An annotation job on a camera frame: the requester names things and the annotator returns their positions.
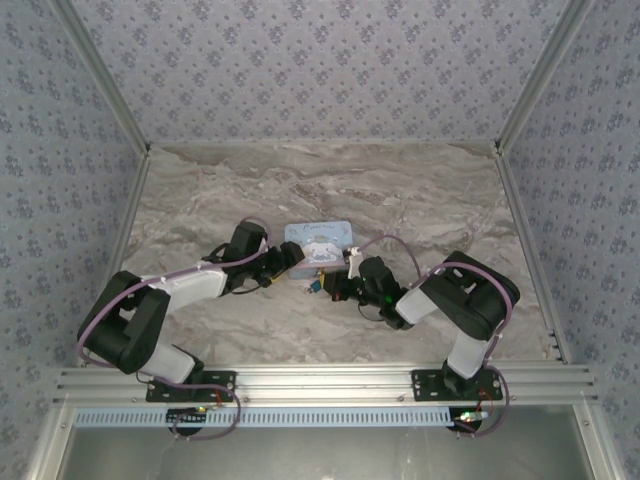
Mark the small blue padlock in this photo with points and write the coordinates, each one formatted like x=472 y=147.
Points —
x=317 y=287

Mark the small metal key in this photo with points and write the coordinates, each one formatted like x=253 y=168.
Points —
x=306 y=289

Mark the blue cartoon tin box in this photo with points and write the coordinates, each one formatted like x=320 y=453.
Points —
x=320 y=245

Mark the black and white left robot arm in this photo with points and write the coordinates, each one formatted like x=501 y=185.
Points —
x=190 y=287

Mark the right controller circuit board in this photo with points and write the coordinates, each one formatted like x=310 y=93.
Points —
x=470 y=416

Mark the controller circuit board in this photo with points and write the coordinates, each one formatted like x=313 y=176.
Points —
x=470 y=416
x=185 y=415

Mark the grey metal lower panel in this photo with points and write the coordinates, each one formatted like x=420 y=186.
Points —
x=325 y=455

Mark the left controller circuit board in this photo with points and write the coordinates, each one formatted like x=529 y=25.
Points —
x=185 y=415

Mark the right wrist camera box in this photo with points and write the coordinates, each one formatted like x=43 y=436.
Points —
x=354 y=262

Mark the aluminium front mounting rail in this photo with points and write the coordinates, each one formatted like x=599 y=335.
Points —
x=325 y=382

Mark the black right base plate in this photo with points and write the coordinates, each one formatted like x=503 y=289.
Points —
x=425 y=385

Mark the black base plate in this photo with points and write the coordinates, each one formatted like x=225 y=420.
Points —
x=425 y=385
x=225 y=382

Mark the aluminium table back rail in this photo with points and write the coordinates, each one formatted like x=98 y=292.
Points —
x=325 y=143

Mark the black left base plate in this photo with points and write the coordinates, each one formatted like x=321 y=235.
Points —
x=225 y=382

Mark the aluminium frame post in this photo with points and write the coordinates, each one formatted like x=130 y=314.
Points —
x=50 y=445
x=595 y=445
x=106 y=75
x=538 y=75

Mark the aluminium lower frame post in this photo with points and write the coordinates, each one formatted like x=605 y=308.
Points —
x=50 y=445
x=595 y=445

